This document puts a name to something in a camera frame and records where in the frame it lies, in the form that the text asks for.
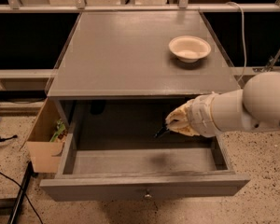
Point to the white paper bowl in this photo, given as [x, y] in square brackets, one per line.
[189, 49]

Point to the open grey top drawer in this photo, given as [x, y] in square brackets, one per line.
[111, 153]

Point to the grey wooden cabinet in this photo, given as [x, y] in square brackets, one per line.
[125, 55]

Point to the dark blue rxbar wrapper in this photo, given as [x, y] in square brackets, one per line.
[164, 129]

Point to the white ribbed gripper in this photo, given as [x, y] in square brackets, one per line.
[200, 115]

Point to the upper metal rail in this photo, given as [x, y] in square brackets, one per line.
[192, 7]

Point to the black bar on floor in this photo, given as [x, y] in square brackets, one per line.
[16, 209]

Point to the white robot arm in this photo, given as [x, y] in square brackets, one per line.
[253, 109]

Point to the brown cardboard box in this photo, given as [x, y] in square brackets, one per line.
[44, 153]

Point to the green item in box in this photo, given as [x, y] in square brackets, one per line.
[59, 132]

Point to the small metal drawer knob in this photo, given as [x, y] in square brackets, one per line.
[147, 195]

